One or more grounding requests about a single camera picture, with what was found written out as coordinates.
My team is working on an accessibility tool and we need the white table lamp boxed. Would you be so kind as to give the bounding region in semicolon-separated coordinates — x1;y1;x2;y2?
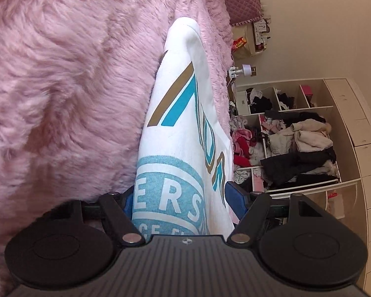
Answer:
228;64;256;79

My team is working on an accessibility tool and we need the white printed sweatshirt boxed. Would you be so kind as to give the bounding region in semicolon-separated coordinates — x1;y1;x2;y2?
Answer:
132;18;234;238

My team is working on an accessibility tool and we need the pink fluffy bed blanket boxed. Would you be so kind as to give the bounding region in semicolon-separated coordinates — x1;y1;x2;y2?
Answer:
0;0;232;296

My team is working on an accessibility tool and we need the white drawer cabinet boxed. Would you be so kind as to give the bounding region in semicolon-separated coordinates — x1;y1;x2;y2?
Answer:
324;78;371;296

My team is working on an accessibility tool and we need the clothes pile on shelves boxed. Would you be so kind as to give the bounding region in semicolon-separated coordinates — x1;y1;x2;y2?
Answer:
230;84;340;192

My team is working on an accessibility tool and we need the red snack bag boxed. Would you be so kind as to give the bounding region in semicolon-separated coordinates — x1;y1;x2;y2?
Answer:
231;37;247;52

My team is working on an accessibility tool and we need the white open wardrobe shelf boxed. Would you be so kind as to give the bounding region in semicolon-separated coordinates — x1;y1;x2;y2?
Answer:
230;79;367;224

